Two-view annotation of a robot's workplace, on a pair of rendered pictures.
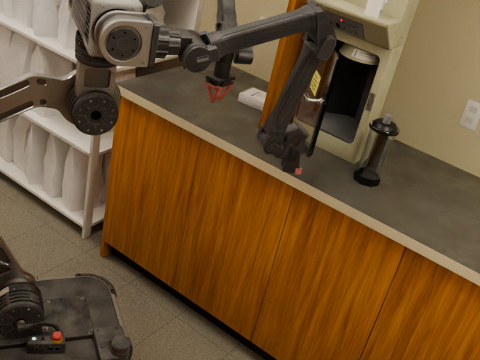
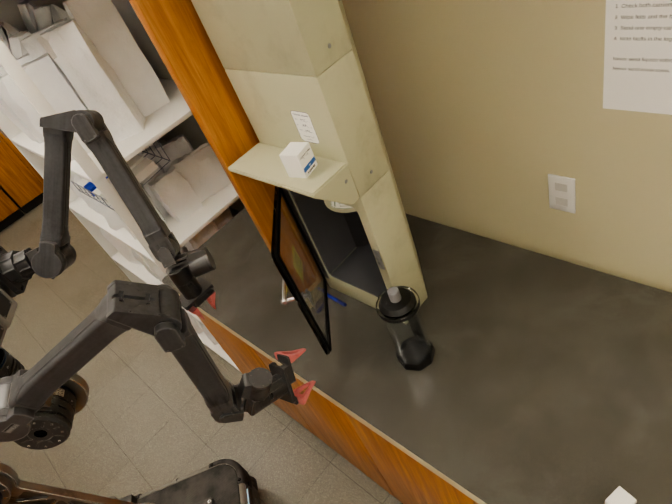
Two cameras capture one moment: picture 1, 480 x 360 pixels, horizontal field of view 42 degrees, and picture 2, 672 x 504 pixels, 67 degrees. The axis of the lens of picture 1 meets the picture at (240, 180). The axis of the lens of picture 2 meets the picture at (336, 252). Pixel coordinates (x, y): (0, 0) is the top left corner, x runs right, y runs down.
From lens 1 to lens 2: 1.51 m
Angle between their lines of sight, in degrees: 26
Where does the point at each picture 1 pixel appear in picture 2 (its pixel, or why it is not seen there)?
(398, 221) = (446, 444)
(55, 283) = (190, 483)
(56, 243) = not seen: hidden behind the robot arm
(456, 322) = not seen: outside the picture
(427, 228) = (492, 448)
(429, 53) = (470, 125)
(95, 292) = (224, 486)
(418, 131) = (505, 221)
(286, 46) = (260, 216)
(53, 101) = not seen: hidden behind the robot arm
